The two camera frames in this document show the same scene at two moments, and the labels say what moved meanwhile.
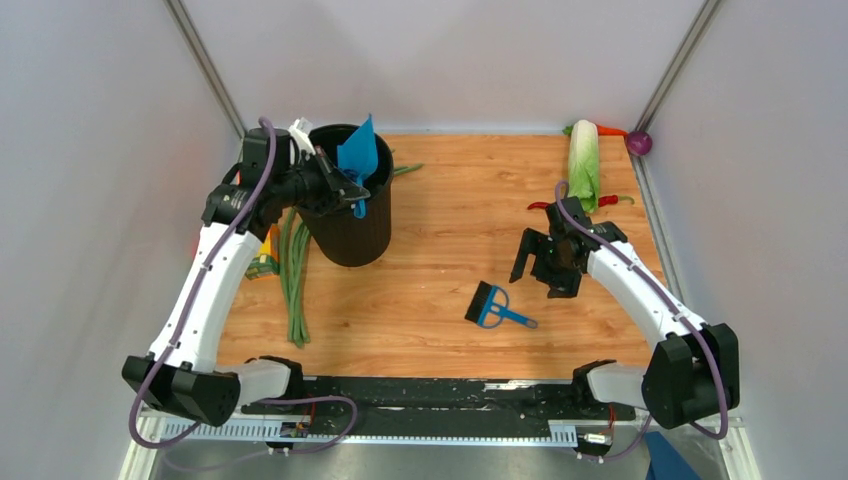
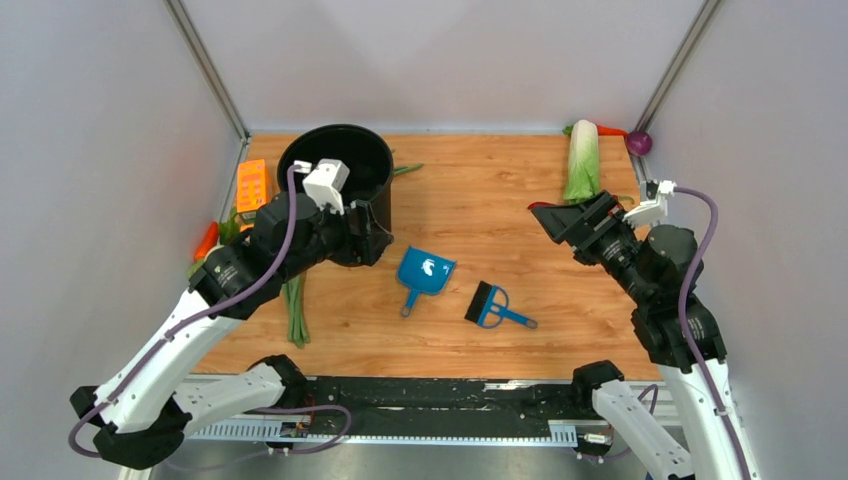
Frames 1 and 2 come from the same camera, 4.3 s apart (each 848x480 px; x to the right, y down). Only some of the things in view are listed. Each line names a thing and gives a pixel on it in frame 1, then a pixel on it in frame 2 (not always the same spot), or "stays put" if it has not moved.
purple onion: (639, 143) stays put
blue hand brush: (488, 307) stays put
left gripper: (335, 184) → (365, 247)
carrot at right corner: (602, 130) stays put
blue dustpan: (358, 159) → (422, 271)
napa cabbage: (584, 163) stays put
